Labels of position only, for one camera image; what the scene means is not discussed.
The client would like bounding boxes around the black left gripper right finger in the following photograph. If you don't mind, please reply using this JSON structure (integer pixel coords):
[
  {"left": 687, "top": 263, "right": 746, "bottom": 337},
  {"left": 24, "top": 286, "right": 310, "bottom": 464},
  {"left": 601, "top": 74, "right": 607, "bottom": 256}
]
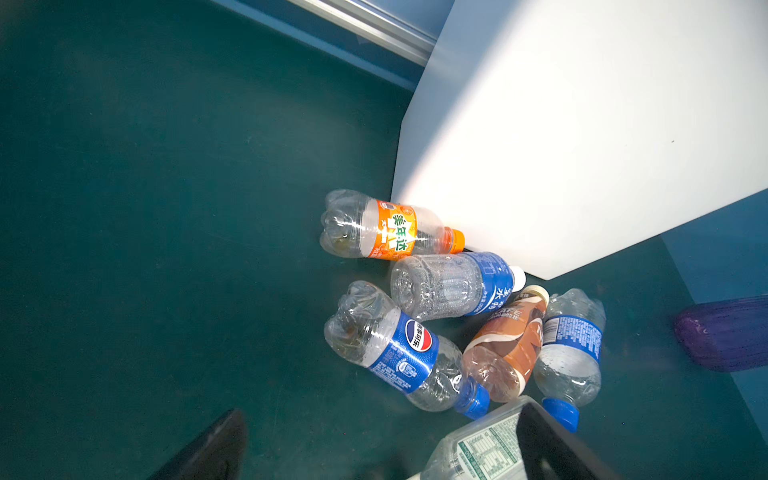
[{"left": 516, "top": 401, "right": 621, "bottom": 480}]

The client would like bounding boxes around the clear square bottle green label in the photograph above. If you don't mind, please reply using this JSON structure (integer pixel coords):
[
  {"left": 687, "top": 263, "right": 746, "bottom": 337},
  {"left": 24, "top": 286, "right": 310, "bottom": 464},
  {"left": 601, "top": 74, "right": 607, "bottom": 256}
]
[{"left": 408, "top": 396, "right": 535, "bottom": 480}]

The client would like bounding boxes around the pepsi label clear bottle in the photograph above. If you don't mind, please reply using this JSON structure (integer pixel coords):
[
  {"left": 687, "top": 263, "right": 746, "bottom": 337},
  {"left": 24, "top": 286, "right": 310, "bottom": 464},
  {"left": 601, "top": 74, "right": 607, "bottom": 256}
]
[{"left": 324, "top": 280, "right": 490, "bottom": 420}]

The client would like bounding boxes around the brown tea bottle upper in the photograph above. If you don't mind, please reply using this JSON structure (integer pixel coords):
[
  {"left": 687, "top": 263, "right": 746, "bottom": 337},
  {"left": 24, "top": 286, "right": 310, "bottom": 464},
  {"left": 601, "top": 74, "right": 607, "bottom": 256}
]
[{"left": 462, "top": 285, "right": 550, "bottom": 403}]

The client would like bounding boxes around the clear bottle blue water label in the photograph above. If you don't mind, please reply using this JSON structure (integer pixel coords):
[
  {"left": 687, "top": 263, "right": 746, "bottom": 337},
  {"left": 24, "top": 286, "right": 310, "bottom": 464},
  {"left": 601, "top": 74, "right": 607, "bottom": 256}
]
[{"left": 390, "top": 252, "right": 526, "bottom": 321}]

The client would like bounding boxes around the clear bottle orange label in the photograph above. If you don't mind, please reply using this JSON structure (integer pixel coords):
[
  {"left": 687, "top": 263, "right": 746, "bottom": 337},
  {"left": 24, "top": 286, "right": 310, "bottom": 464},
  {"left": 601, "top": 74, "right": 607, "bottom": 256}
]
[{"left": 320, "top": 189, "right": 465, "bottom": 261}]

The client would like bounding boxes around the purple glass vase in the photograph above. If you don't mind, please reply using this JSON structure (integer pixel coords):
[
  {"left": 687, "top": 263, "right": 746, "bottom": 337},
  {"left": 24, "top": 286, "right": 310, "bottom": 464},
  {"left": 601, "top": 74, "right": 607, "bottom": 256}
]
[{"left": 673, "top": 295, "right": 767, "bottom": 373}]

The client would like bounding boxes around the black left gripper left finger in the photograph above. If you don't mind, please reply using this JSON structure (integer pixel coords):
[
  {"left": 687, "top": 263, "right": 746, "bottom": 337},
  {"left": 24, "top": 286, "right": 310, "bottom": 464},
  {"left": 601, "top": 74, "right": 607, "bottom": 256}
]
[{"left": 149, "top": 409, "right": 248, "bottom": 480}]

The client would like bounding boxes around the small bottle blue label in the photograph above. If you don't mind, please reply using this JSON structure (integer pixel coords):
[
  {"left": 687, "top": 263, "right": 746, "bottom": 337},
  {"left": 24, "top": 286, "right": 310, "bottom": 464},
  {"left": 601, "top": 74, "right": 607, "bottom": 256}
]
[{"left": 533, "top": 288, "right": 606, "bottom": 433}]

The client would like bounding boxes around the aluminium frame rail back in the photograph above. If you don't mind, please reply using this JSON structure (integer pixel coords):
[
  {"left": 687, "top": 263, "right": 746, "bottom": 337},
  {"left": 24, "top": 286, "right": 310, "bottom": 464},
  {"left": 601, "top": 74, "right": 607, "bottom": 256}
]
[{"left": 290, "top": 0, "right": 437, "bottom": 66}]

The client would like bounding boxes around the white plastic bin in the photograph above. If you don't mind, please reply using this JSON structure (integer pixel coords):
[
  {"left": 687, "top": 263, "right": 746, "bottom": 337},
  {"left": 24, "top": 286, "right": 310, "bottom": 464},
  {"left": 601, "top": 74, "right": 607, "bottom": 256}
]
[{"left": 392, "top": 1, "right": 767, "bottom": 280}]

